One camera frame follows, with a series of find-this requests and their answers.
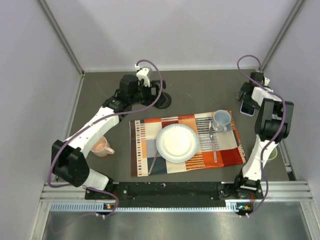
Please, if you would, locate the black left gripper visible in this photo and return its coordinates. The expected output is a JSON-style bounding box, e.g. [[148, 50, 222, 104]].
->
[[129, 80, 167, 108]]

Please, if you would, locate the phone with lilac case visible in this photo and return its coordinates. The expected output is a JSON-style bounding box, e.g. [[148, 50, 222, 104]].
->
[[239, 101, 256, 117]]

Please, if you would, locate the black phone stand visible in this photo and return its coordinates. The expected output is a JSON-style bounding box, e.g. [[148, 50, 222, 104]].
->
[[150, 80, 172, 109]]

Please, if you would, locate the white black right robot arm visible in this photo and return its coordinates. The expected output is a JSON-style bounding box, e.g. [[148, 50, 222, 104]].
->
[[233, 71, 294, 198]]

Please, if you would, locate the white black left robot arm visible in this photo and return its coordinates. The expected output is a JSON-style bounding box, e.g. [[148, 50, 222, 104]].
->
[[49, 74, 166, 199]]

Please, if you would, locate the blue grey mug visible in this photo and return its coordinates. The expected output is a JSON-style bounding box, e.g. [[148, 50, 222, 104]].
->
[[212, 110, 232, 133]]

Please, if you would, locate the white ceramic plate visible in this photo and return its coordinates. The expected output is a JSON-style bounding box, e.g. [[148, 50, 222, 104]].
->
[[156, 123, 200, 164]]

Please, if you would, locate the colourful patterned placemat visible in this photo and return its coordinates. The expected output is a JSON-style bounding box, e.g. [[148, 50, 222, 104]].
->
[[129, 112, 246, 177]]

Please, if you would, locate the green mug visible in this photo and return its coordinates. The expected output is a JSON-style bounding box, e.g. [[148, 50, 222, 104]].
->
[[267, 147, 278, 161]]

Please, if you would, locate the pink ceramic mug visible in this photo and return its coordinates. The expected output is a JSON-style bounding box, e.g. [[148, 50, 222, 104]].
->
[[90, 136, 115, 158]]

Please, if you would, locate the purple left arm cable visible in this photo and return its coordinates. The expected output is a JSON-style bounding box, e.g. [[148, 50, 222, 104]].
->
[[47, 59, 163, 218]]

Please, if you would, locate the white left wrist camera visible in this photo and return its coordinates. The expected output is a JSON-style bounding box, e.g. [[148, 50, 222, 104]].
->
[[134, 64, 153, 88]]

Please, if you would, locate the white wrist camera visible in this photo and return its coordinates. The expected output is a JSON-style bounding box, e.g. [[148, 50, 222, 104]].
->
[[264, 77, 270, 87], [134, 64, 153, 88]]

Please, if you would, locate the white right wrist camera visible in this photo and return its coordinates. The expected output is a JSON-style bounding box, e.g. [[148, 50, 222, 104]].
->
[[264, 77, 270, 87]]

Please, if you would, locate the pink handled fork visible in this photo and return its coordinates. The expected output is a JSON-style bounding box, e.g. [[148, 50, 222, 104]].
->
[[209, 121, 218, 163]]

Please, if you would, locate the pink handled knife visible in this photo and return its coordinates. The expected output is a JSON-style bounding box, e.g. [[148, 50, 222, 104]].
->
[[148, 150, 159, 175]]

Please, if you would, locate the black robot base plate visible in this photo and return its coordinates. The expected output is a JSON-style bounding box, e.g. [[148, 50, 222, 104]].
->
[[84, 181, 265, 202]]

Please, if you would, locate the grey slotted cable duct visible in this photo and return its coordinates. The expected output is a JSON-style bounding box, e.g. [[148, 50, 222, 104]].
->
[[49, 199, 253, 213]]

